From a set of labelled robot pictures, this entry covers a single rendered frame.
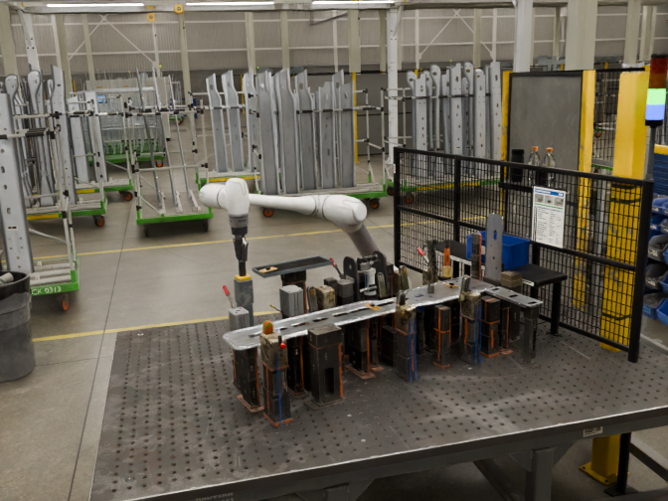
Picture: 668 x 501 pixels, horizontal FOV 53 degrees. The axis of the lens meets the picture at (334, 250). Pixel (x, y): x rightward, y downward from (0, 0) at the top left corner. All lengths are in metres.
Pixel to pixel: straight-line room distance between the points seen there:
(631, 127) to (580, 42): 7.43
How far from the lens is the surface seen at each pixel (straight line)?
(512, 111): 5.96
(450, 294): 3.26
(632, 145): 3.28
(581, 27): 10.67
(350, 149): 10.34
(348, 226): 3.28
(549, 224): 3.58
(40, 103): 10.60
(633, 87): 3.26
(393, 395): 2.95
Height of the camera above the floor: 2.06
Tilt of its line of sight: 15 degrees down
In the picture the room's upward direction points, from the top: 2 degrees counter-clockwise
